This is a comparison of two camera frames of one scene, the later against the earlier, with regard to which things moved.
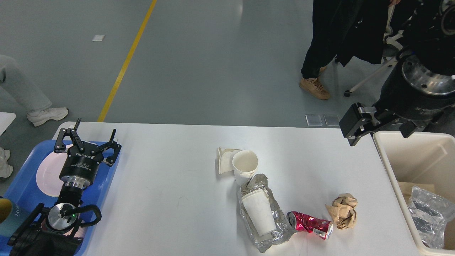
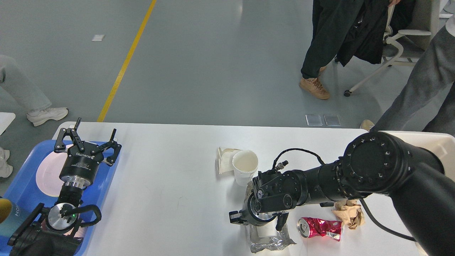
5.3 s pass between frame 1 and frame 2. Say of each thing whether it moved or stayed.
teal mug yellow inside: stayed
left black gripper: stayed
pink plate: stayed
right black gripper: moved
